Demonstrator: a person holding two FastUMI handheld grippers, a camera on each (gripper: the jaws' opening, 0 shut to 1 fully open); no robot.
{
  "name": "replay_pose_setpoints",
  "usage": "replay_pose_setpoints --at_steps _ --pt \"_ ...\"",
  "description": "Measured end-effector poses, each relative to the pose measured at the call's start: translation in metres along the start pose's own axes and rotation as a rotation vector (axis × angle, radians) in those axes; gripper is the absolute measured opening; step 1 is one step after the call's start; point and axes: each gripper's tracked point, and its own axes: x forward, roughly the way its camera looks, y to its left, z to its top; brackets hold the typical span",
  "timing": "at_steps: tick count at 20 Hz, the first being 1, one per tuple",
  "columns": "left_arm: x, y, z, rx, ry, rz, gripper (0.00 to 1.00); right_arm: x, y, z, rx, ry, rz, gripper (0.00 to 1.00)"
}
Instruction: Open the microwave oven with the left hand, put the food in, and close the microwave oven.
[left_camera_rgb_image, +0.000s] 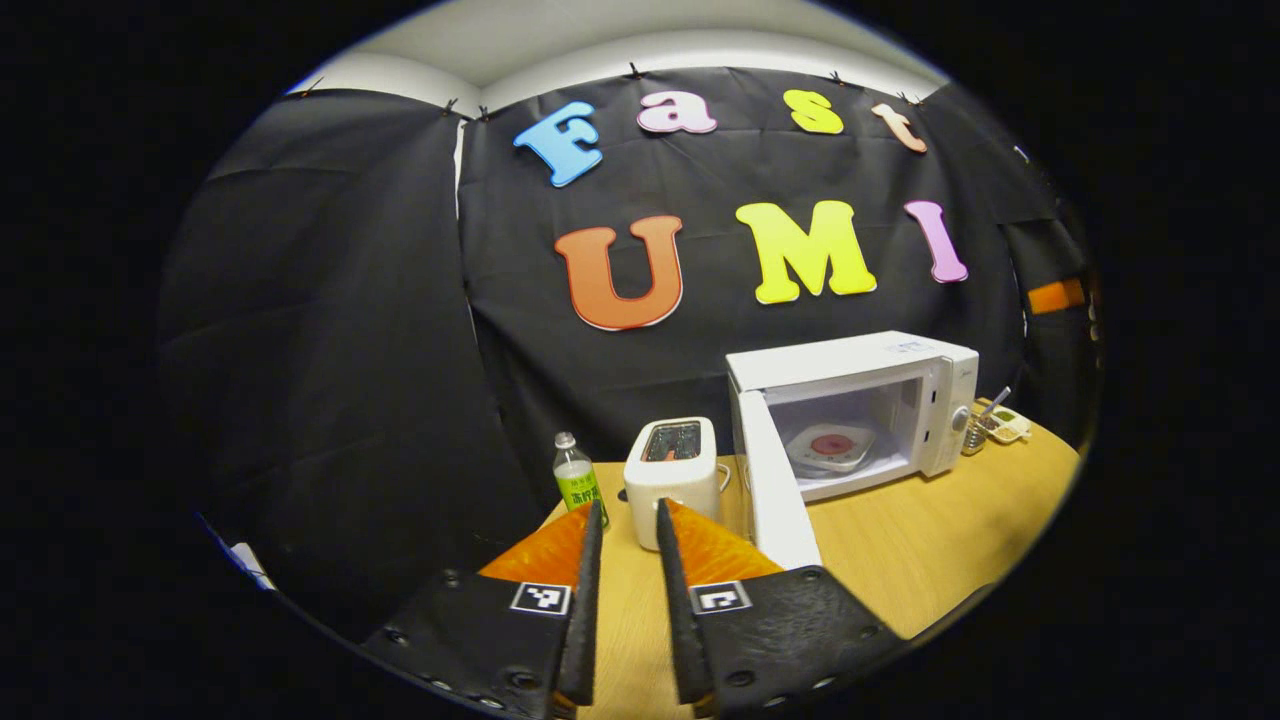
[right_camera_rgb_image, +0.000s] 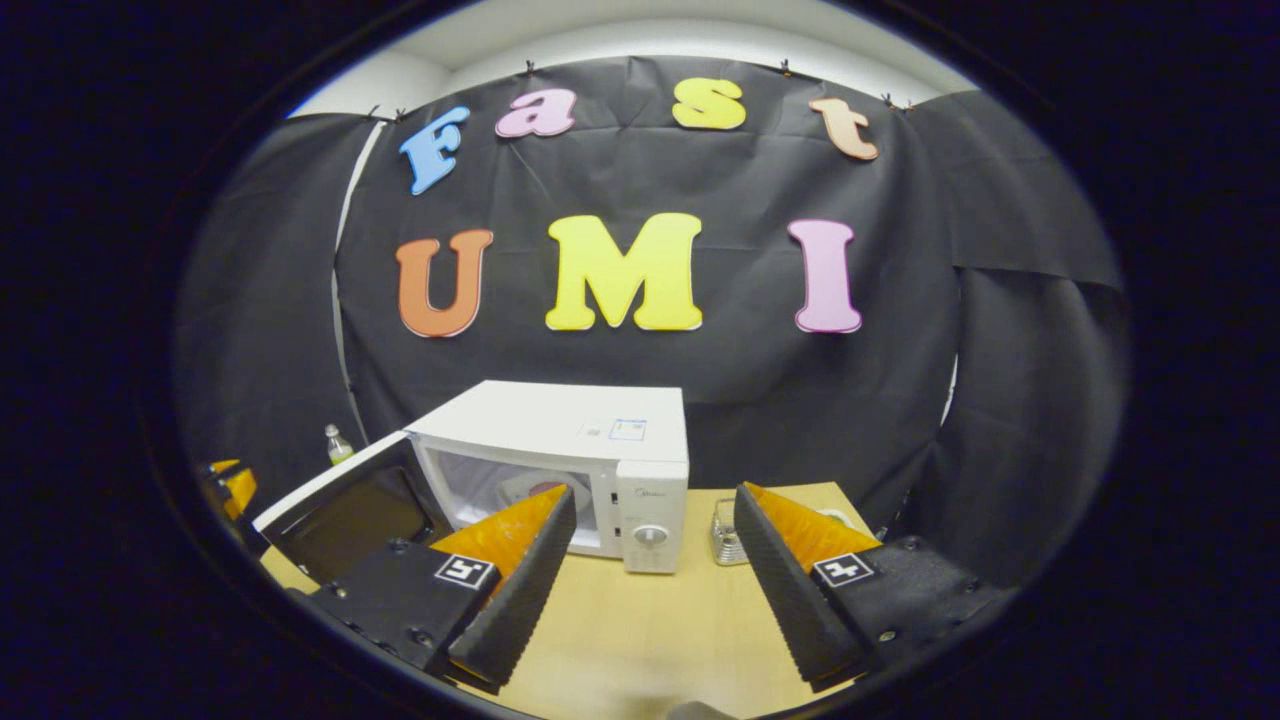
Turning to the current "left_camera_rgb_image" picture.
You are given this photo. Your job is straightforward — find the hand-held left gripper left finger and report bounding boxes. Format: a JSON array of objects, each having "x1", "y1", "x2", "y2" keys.
[{"x1": 362, "y1": 500, "x2": 607, "y2": 720}]

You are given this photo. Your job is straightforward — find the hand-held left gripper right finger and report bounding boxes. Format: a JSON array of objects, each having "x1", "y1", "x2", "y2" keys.
[{"x1": 655, "y1": 498, "x2": 907, "y2": 717}]

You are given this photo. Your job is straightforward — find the green label drink bottle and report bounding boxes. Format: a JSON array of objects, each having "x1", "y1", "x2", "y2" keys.
[{"x1": 553, "y1": 432, "x2": 605, "y2": 517}]

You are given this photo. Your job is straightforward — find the white divided bean dish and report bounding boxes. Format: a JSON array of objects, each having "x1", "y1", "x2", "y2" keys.
[{"x1": 985, "y1": 405, "x2": 1032, "y2": 445}]

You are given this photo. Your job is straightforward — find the white microwave oven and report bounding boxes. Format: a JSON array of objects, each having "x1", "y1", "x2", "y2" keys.
[{"x1": 726, "y1": 331, "x2": 981, "y2": 572}]

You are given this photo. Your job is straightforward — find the white square plate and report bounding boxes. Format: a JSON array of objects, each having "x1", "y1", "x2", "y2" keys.
[{"x1": 785, "y1": 422, "x2": 877, "y2": 474}]

